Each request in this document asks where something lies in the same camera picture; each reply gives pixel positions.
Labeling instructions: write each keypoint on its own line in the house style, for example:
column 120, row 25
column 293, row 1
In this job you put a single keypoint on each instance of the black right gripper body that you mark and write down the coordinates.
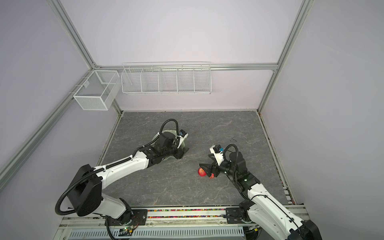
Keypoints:
column 224, row 169

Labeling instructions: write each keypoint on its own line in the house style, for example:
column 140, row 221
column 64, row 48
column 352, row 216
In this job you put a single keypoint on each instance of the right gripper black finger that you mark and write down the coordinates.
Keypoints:
column 209, row 172
column 207, row 168

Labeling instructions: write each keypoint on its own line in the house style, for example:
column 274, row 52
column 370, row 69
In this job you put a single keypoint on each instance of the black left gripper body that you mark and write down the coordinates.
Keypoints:
column 178, row 153

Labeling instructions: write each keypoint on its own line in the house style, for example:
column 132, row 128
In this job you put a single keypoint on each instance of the green wavy fruit bowl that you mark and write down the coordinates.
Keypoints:
column 165, row 139

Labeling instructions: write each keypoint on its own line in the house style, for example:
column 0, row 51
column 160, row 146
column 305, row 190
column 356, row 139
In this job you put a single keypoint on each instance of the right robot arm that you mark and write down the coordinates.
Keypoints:
column 259, row 206

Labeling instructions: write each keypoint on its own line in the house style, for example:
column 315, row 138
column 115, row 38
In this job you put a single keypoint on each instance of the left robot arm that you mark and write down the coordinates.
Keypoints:
column 85, row 196

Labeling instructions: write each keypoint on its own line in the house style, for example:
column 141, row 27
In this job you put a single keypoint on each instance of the small white mesh basket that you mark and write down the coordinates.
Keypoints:
column 99, row 90

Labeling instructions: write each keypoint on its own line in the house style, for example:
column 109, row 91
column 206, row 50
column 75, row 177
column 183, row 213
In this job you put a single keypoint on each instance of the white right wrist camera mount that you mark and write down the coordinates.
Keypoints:
column 217, row 152

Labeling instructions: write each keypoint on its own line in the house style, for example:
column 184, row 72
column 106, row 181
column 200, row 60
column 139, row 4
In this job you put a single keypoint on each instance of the long white wire basket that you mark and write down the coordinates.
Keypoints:
column 167, row 78

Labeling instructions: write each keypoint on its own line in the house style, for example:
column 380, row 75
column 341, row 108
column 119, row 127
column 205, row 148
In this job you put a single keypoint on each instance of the aluminium frame post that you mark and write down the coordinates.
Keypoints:
column 303, row 12

